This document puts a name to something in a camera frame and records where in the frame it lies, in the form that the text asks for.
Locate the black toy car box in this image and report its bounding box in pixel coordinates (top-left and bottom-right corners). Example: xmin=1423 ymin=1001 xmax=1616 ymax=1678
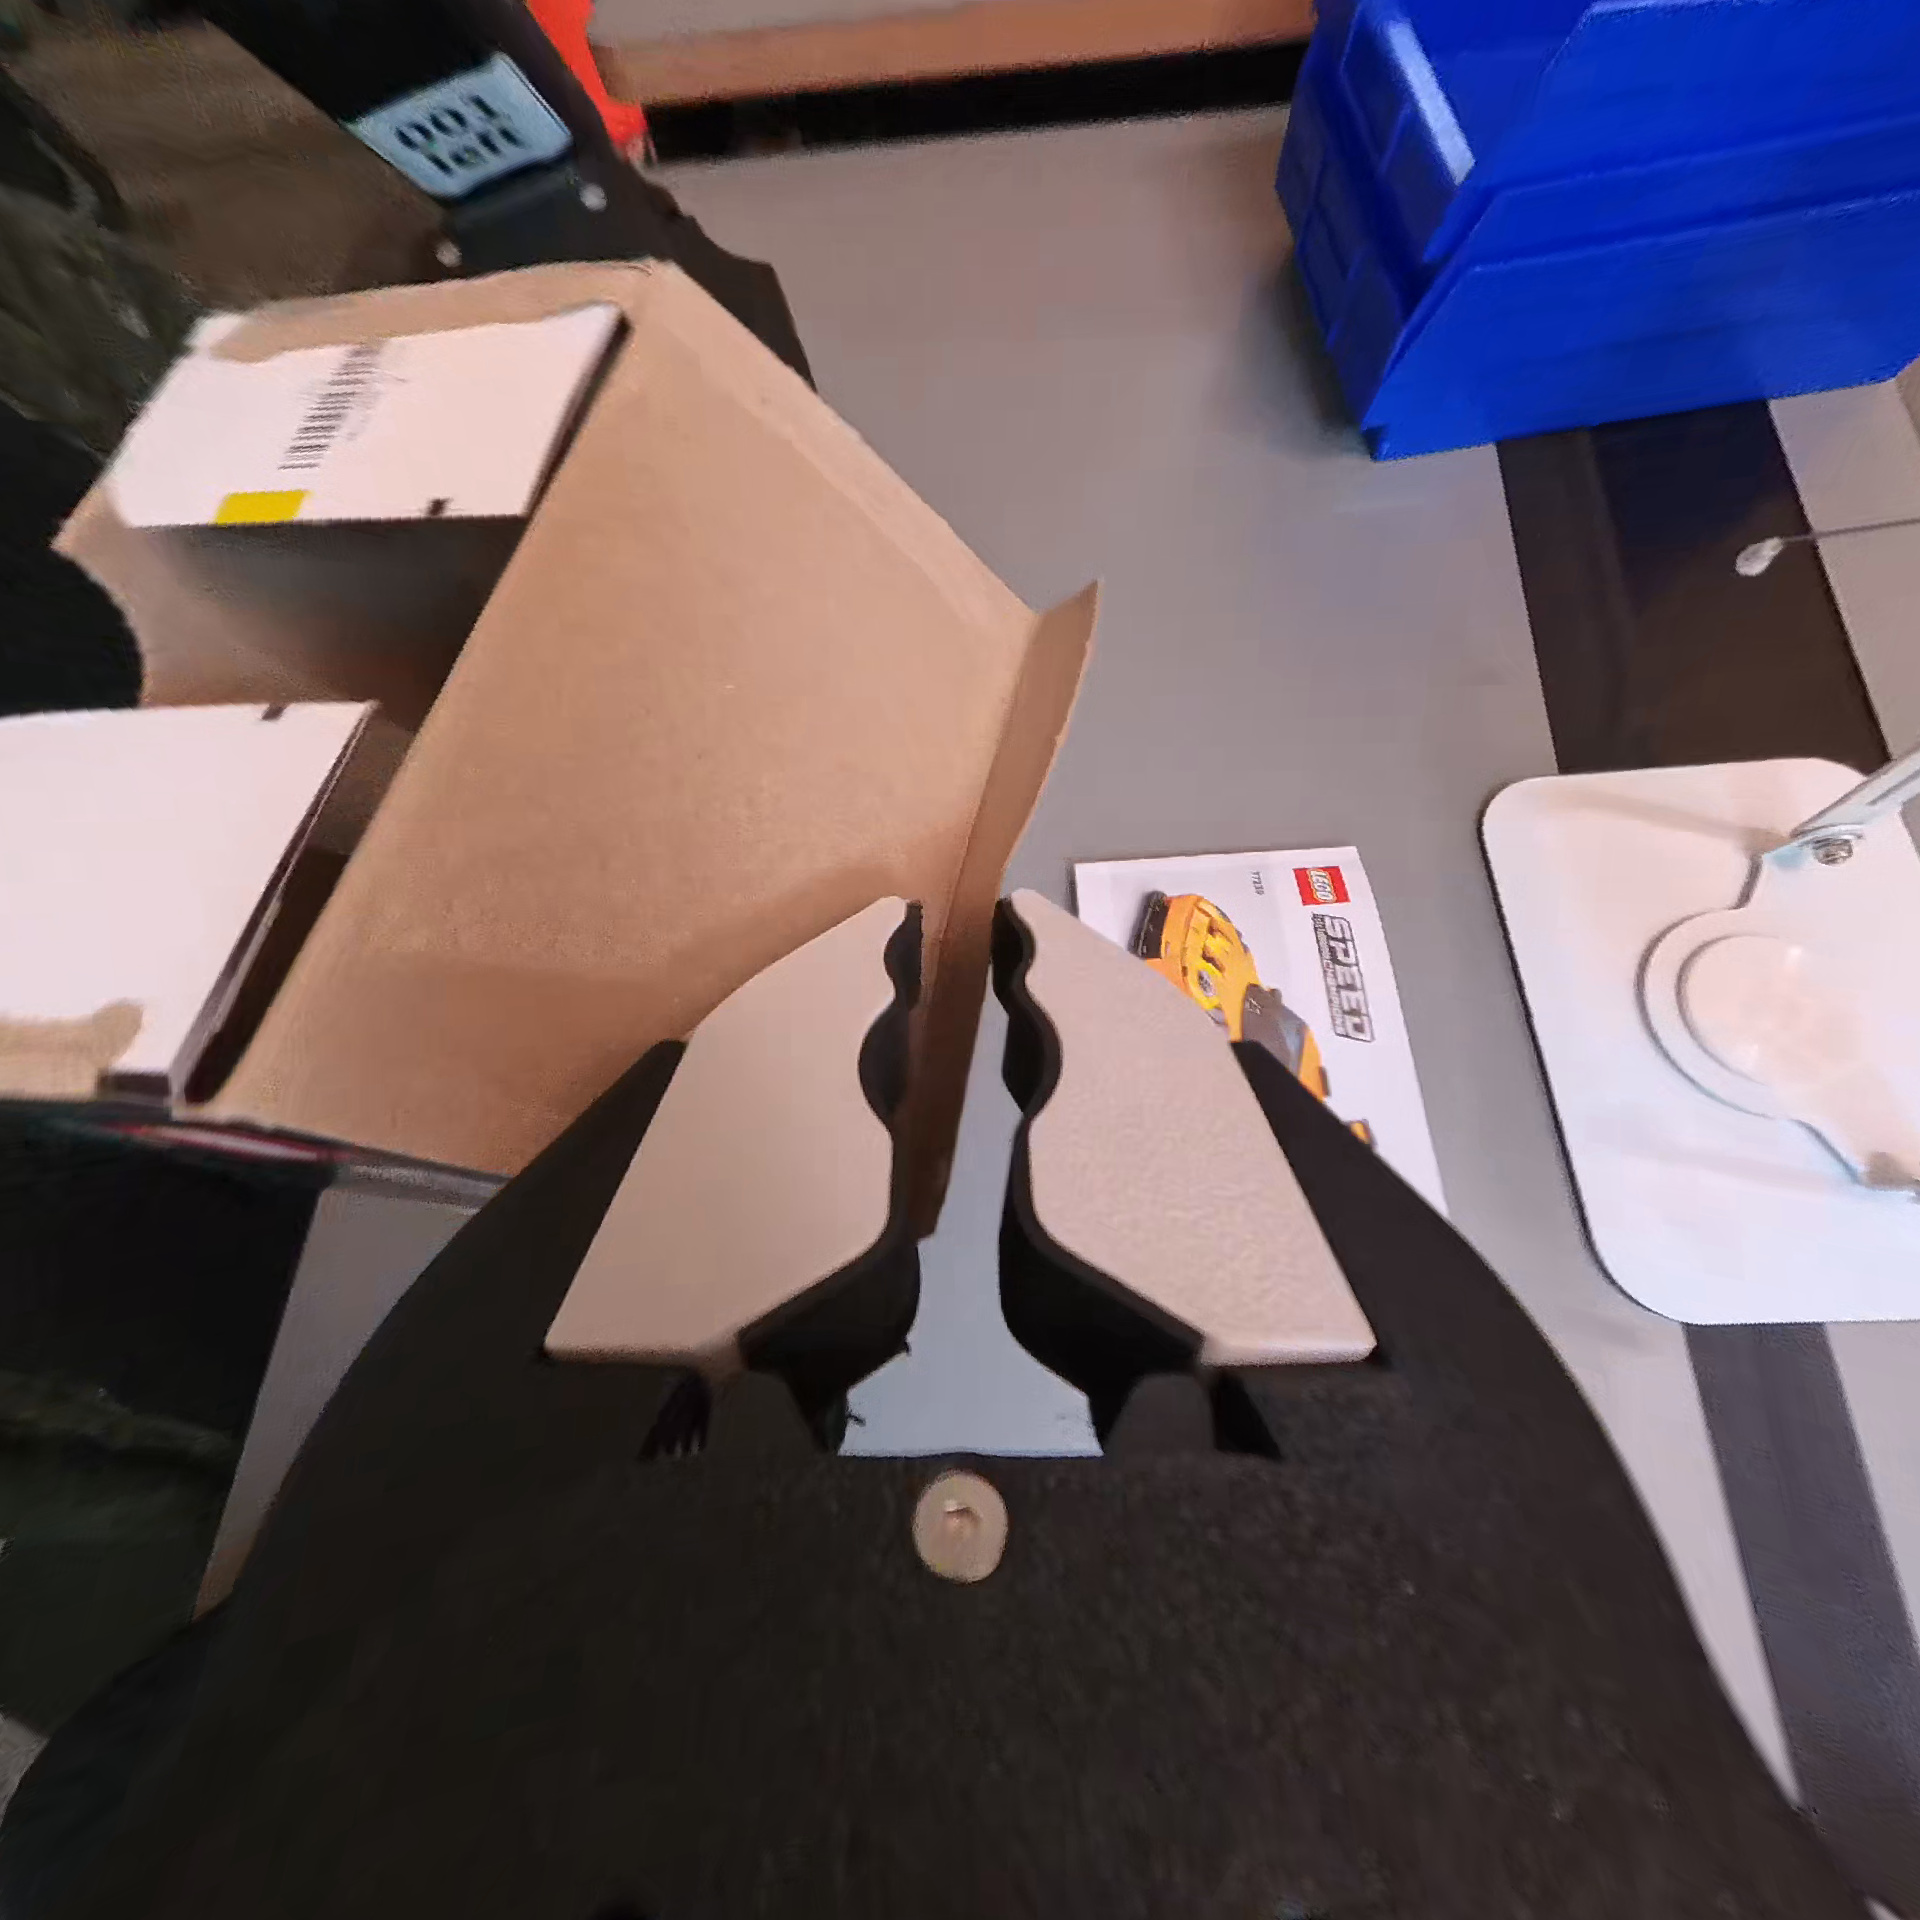
xmin=0 ymin=264 xmax=1104 ymax=1623

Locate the toy car instruction booklet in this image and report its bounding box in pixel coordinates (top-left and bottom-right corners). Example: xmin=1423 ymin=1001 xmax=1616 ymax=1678
xmin=1072 ymin=845 xmax=1455 ymax=1219

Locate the grey desk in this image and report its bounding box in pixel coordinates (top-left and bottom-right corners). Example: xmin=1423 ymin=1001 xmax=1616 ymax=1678
xmin=196 ymin=107 xmax=1920 ymax=1860

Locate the white metal book stand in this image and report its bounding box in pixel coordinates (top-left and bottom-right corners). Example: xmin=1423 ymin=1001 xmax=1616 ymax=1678
xmin=1474 ymin=512 xmax=1920 ymax=1334

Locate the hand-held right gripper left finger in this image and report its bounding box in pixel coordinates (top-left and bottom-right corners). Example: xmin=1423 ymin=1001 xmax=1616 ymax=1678
xmin=542 ymin=899 xmax=927 ymax=1444

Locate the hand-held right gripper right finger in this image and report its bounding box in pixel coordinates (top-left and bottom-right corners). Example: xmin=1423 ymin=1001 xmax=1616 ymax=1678
xmin=993 ymin=891 xmax=1377 ymax=1431

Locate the blue plastic storage bin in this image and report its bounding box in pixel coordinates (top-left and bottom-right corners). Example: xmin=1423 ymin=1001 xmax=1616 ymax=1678
xmin=1275 ymin=0 xmax=1920 ymax=461

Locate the person's left hand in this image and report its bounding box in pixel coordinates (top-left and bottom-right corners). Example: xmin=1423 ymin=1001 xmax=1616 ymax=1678
xmin=33 ymin=32 xmax=441 ymax=324

